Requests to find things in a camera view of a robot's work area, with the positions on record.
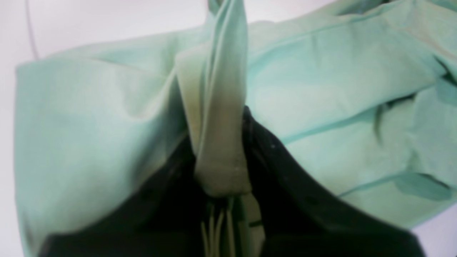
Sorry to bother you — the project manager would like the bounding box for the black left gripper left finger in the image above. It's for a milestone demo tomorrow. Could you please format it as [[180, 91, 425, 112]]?
[[39, 138, 208, 257]]

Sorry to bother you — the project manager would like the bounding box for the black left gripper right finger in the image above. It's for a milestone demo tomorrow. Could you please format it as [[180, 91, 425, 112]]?
[[242, 107, 425, 257]]

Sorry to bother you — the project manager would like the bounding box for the light green T-shirt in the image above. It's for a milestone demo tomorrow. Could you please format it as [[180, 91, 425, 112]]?
[[14, 0, 456, 257]]

